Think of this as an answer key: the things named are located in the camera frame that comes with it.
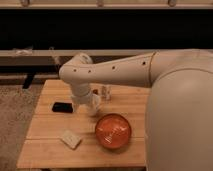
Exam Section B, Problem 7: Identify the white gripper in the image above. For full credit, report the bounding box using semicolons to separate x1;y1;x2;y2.
71;92;101;117

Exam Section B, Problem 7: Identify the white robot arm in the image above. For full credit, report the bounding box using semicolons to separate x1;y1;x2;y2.
59;49;213;171

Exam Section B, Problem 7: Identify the orange ceramic cup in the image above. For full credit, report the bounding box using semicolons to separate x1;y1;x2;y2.
95;113;132;149

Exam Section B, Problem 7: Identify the white eraser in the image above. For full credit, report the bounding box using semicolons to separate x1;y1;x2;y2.
60;130;82;149

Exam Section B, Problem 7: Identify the small clear glass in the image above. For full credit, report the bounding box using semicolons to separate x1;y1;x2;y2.
102;85;111;100

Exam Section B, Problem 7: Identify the black rectangular object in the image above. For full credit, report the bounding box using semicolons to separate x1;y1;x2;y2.
52;102;73;113

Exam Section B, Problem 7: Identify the wooden table board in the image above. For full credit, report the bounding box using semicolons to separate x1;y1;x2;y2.
17;80;149;170

